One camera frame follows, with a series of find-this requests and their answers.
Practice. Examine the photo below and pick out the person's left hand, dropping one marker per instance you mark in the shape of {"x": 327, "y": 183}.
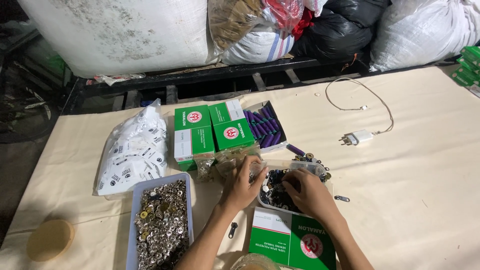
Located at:
{"x": 237, "y": 187}

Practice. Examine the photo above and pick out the person's right hand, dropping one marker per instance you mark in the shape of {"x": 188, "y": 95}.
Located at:
{"x": 311, "y": 195}

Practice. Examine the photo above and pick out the clear plastic container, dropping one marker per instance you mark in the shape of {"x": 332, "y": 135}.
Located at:
{"x": 277, "y": 165}

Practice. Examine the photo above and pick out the small bag of metal parts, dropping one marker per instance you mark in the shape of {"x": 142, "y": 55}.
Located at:
{"x": 234, "y": 157}
{"x": 204, "y": 168}

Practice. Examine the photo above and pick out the black zipper slider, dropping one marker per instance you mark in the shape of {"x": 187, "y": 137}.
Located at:
{"x": 342, "y": 198}
{"x": 233, "y": 230}

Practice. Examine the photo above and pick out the heap of dark zipper sliders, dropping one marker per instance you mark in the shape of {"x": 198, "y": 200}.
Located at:
{"x": 273, "y": 193}

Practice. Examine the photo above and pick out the pile of brass metal buttons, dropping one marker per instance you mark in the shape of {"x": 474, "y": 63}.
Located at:
{"x": 311, "y": 157}

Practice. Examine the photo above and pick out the single purple thread cone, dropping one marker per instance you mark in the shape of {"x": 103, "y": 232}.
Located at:
{"x": 295, "y": 150}

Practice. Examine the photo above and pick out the green thread box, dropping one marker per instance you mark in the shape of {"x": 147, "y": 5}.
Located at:
{"x": 193, "y": 135}
{"x": 288, "y": 240}
{"x": 230, "y": 127}

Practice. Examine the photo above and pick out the open box of thread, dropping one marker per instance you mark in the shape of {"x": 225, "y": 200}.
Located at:
{"x": 279, "y": 146}

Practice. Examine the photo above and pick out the row of purple thread spools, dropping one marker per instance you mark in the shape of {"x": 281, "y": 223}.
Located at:
{"x": 264, "y": 125}

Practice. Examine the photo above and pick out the white charger plug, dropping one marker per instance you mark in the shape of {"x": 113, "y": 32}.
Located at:
{"x": 358, "y": 137}

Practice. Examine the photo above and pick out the glass jar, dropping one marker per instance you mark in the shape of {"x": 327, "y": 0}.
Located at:
{"x": 253, "y": 262}

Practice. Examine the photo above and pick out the cream table cloth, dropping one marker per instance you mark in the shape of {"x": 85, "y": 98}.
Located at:
{"x": 393, "y": 180}

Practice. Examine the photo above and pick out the heap of silver snap buttons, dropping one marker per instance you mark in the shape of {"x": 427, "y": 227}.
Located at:
{"x": 161, "y": 228}

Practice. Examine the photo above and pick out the pale blue plastic tray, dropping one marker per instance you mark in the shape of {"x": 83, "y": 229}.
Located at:
{"x": 137, "y": 195}

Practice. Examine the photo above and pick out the clear bag of white labels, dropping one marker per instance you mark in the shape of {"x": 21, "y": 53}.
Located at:
{"x": 131, "y": 153}

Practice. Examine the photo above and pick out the black metal rack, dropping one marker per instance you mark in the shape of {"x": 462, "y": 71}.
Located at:
{"x": 210, "y": 75}

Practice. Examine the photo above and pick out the white sack with striped band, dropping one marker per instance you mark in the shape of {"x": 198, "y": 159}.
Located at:
{"x": 255, "y": 47}

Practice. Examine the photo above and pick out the crumpled clear plastic wrapper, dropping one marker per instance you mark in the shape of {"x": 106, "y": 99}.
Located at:
{"x": 116, "y": 78}

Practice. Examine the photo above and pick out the black plastic bag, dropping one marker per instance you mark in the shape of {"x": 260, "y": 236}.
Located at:
{"x": 337, "y": 33}

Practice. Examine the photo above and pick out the clear bag of brown cloth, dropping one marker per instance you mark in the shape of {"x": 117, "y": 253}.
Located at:
{"x": 236, "y": 18}

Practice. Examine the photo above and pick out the red cloth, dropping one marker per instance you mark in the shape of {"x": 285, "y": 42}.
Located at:
{"x": 302, "y": 24}

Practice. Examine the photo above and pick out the round wooden disc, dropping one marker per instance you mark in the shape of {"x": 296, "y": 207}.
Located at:
{"x": 50, "y": 240}

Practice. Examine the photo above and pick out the white woven sack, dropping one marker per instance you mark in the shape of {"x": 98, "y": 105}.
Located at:
{"x": 420, "y": 33}

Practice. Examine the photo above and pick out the large stained white sack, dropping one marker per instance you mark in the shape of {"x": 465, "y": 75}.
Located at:
{"x": 120, "y": 30}

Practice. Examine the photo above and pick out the stack of green boxes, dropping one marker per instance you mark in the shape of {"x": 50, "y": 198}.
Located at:
{"x": 468, "y": 67}

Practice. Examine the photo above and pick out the dark junk heap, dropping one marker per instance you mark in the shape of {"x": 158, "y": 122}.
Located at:
{"x": 26, "y": 97}

